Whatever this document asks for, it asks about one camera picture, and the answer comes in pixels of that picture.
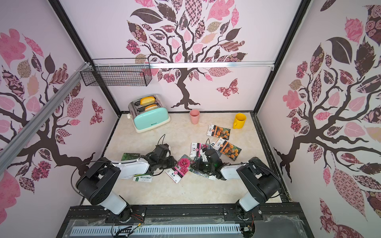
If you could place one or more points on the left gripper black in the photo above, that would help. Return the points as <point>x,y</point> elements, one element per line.
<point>171,159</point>

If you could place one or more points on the yellow mug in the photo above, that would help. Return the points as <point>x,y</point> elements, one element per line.
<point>239,121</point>

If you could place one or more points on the toast slice rear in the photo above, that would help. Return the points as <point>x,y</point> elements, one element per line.
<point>147,100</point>

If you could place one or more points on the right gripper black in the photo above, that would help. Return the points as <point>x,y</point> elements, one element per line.
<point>203,165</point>

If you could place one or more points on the aluminium rail left wall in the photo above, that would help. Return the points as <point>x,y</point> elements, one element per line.
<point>13,148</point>

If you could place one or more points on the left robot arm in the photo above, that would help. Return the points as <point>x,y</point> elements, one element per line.
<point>97,183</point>

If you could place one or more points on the white slotted cable duct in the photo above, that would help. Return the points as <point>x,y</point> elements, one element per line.
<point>154,230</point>

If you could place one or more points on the lavender seed packet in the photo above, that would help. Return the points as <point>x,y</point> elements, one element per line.
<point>213,146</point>
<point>211,177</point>

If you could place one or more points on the mint green toaster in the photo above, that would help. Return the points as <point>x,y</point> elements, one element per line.
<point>145,121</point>

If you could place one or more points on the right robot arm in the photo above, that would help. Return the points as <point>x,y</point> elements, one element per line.
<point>260,181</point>

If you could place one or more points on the black wire basket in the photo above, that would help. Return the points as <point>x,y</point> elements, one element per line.
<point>135,72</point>

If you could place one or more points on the toast slice front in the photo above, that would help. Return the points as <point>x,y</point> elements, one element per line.
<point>151,107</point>

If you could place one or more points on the pink cup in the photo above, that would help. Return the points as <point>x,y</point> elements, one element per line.
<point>194,116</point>

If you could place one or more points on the toast slice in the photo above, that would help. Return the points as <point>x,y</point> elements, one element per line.
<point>151,107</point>
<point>147,100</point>

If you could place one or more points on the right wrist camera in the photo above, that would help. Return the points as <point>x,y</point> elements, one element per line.
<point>205,154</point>

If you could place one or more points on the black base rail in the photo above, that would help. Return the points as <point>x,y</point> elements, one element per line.
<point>271,220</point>

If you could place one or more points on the marigold seed packet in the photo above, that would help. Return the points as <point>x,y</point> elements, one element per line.
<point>228,149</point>
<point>220,132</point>

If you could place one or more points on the green gourd seed packet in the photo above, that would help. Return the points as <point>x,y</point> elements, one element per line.
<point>139,178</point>

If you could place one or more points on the hollyhock seed packet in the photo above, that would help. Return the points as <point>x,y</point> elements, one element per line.
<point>179,171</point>
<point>196,149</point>

